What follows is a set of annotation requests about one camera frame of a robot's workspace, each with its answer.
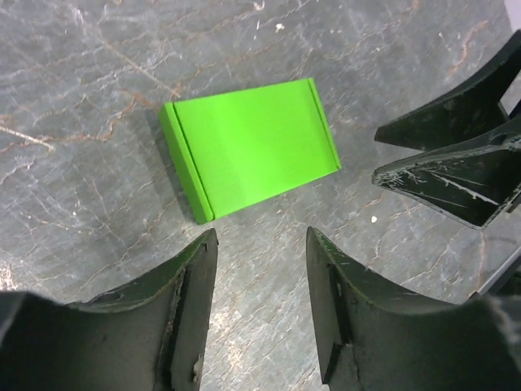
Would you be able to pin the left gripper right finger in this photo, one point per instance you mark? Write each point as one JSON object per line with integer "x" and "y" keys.
{"x": 374, "y": 334}

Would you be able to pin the green paper box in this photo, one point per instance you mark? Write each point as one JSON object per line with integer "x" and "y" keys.
{"x": 236, "y": 149}

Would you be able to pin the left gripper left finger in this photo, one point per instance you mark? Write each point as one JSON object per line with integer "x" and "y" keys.
{"x": 147, "y": 334}

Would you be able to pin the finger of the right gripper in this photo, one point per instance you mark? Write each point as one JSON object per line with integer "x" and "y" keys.
{"x": 467, "y": 111}
{"x": 471, "y": 182}

